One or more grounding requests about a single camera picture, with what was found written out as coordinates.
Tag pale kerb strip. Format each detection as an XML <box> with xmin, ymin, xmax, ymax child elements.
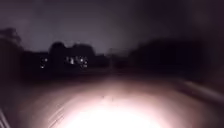
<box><xmin>179</xmin><ymin>79</ymin><xmax>224</xmax><ymax>106</ymax></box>

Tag dark asphalt road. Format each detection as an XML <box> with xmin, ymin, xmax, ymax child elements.
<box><xmin>0</xmin><ymin>74</ymin><xmax>224</xmax><ymax>128</ymax></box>

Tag dark trees with lights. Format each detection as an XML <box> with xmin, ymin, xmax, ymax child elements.
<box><xmin>19</xmin><ymin>41</ymin><xmax>111</xmax><ymax>79</ymax></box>

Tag dark tree mass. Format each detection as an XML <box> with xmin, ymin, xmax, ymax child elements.
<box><xmin>128</xmin><ymin>38</ymin><xmax>224</xmax><ymax>84</ymax></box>

